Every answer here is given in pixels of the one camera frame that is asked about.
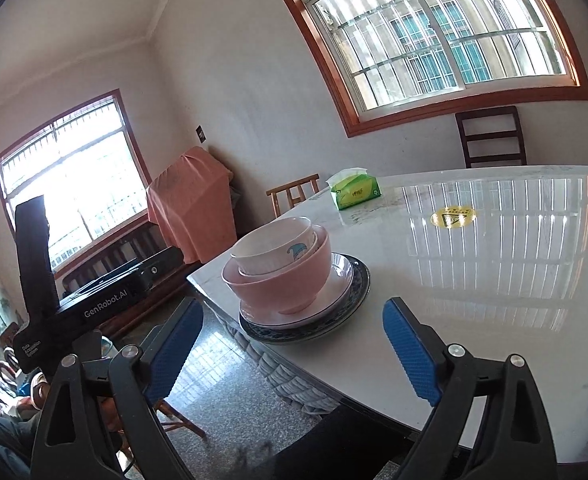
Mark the dark wooden chair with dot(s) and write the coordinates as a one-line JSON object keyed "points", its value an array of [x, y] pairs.
{"points": [[515, 133]]}

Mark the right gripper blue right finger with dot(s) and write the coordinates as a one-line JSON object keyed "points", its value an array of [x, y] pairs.
{"points": [[442, 374]]}

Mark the white plate with flower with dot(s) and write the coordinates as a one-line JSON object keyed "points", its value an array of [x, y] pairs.
{"points": [[335, 290]]}

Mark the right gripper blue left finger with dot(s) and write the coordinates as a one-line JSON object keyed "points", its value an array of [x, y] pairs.
{"points": [[142, 375]]}

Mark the yellow round sticker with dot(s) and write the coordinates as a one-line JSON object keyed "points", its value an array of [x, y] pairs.
{"points": [[453, 217]]}

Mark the orange cloth covered furniture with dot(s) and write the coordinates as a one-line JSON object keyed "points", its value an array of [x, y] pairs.
{"points": [[190, 202]]}

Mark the window with wooden frame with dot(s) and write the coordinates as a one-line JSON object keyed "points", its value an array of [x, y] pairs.
{"points": [[390, 62]]}

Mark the white ribbed bowl pink base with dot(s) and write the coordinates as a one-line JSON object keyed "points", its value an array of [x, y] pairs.
{"points": [[272, 236]]}

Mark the light wooden chair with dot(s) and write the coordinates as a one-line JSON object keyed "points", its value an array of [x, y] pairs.
{"points": [[293, 191]]}

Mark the rattan chair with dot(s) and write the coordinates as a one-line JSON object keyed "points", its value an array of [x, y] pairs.
{"points": [[174, 420]]}

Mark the green tissue pack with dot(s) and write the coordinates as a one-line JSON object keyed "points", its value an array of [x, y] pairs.
{"points": [[353, 186]]}

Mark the blue floral porcelain plate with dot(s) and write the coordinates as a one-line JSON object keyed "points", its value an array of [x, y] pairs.
{"points": [[327, 324]]}

